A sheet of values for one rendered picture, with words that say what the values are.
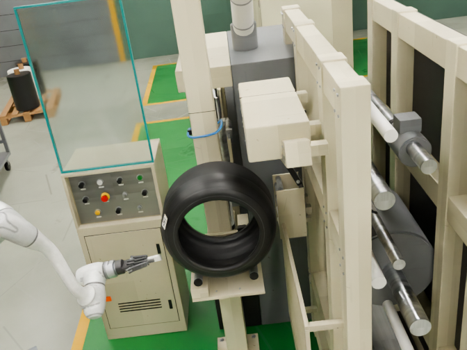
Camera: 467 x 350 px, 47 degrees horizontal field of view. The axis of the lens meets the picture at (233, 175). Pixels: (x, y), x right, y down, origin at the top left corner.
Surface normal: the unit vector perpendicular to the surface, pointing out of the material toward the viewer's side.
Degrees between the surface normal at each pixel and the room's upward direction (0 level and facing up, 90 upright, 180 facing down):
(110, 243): 90
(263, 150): 90
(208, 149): 90
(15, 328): 0
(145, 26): 90
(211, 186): 43
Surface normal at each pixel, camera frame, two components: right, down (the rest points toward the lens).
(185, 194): -0.41, -0.23
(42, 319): -0.11, -0.89
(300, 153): 0.00, 0.14
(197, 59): 0.04, 0.44
